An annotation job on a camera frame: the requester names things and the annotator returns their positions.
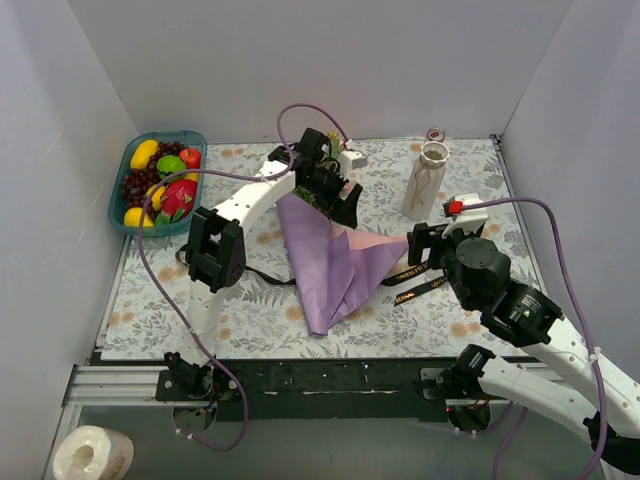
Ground yellow mango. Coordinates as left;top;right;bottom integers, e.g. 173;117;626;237
130;139;159;170

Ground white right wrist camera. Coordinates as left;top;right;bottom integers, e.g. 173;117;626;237
442;193;488;238

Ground yellow fruit in tray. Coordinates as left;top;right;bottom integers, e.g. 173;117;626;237
146;185;166;211

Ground pink dragon fruit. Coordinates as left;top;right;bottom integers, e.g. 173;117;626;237
156;179;198;225

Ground red apple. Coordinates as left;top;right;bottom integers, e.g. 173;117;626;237
178;147;202;169

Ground white tissue roll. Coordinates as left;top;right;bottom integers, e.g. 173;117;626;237
52;425;134;480

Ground purple pink wrapping paper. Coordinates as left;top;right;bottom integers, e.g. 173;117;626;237
277;194;408;336

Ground black ribbon gold lettering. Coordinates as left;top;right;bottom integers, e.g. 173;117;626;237
174;244;454;308

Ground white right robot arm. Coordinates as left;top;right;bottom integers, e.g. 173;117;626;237
407;223;639;475

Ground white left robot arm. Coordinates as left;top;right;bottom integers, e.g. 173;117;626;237
178;146;365;365

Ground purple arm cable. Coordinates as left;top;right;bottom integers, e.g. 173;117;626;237
136;102;351;452
464;196;609;480

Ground artificial flower bouquet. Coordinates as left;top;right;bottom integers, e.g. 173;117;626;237
293;128;340;194

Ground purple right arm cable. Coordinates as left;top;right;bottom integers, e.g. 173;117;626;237
464;196;609;480

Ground dark red grapes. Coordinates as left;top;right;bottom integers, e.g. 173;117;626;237
120;140;186;208

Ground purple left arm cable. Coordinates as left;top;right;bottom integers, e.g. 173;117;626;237
136;102;351;452

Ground yellow lemon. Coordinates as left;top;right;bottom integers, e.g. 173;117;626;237
123;207;154;228

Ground teal plastic fruit tray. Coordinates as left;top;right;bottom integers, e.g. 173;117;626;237
108;130;207;237

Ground white ceramic vase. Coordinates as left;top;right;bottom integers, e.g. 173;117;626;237
401;141;450;222

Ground green apple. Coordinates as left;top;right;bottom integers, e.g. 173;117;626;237
156;155;186;179

